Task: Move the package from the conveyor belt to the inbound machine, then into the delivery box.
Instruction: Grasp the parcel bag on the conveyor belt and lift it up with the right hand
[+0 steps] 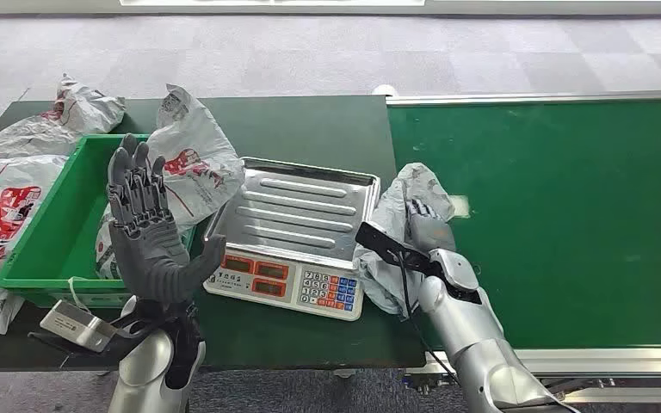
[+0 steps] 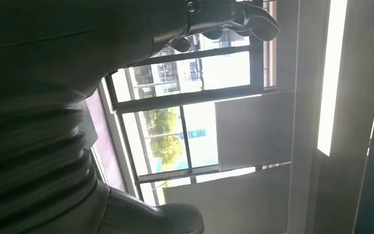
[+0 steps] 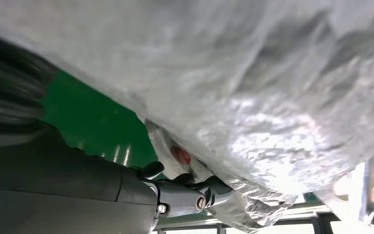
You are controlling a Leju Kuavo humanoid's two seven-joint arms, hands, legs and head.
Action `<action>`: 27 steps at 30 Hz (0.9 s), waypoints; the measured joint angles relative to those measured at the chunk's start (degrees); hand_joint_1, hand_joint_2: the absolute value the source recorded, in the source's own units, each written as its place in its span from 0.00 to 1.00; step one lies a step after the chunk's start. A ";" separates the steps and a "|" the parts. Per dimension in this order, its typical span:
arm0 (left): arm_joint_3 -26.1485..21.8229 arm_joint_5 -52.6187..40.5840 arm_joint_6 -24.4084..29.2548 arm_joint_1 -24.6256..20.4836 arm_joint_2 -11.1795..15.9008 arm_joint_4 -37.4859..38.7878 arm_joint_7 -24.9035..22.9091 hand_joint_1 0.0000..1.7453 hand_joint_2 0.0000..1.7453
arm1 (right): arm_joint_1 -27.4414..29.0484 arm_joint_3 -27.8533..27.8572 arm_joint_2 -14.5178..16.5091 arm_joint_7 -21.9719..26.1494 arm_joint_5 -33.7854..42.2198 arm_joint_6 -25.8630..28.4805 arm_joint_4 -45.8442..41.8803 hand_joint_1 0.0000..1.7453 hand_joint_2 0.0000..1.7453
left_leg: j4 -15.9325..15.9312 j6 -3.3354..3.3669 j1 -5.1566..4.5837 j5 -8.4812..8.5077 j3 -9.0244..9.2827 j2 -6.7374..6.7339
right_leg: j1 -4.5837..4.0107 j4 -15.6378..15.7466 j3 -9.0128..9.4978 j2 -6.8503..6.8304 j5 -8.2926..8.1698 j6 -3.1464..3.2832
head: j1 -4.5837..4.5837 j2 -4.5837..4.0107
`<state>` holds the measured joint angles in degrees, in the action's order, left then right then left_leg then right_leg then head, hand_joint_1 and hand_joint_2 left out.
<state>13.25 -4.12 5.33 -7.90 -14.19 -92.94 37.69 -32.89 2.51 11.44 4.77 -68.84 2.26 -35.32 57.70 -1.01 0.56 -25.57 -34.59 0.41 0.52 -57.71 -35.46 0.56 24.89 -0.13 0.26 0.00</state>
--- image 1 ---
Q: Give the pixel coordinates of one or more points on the white electronic scale body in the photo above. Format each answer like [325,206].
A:
[285,282]

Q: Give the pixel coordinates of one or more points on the dark green table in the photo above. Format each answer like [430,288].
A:
[296,125]

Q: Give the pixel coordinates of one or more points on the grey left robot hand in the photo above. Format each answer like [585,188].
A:
[148,251]

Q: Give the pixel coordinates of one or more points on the green conveyor belt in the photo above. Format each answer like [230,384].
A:
[564,199]

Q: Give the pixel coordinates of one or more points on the white round cap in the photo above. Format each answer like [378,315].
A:
[384,90]

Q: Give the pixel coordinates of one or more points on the white red-print mailer package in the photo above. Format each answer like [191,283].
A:
[199,165]

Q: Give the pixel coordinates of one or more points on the green plastic bin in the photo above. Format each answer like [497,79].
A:
[62,239]

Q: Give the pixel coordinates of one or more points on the grey plastic mailer package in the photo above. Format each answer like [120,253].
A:
[384,279]

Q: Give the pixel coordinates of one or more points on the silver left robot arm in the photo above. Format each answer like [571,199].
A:
[142,370]

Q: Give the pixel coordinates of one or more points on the crumpled white mailer package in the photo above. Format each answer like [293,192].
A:
[51,128]

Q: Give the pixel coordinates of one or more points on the steel scale tray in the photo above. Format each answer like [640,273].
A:
[296,211]

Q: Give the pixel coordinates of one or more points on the large white red-print mailer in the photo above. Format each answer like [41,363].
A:
[5,211]

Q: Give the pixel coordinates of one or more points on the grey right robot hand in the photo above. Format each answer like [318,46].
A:
[430,231]

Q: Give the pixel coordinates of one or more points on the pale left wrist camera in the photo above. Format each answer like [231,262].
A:
[77,326]

